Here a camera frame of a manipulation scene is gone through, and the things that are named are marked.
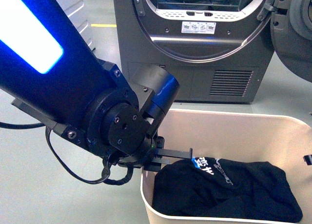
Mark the round dryer door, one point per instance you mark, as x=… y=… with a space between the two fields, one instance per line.
x=291 y=30

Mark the white washing machine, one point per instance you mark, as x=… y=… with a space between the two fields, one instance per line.
x=77 y=13

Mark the black robot arm blue light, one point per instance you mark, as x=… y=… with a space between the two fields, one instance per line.
x=55 y=77

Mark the black printed garment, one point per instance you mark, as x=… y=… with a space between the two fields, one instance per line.
x=214 y=187

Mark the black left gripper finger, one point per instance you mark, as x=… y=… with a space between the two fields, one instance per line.
x=175 y=153

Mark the dark grey tumble dryer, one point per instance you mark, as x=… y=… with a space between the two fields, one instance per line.
x=218 y=50

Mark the beige plastic laundry hamper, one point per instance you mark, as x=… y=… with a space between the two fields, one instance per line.
x=281 y=140

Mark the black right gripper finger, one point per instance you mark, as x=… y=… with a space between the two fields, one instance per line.
x=157 y=163

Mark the yellow floor tape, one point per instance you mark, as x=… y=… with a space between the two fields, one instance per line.
x=100 y=25

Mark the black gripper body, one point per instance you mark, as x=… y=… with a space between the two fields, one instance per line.
x=144 y=154

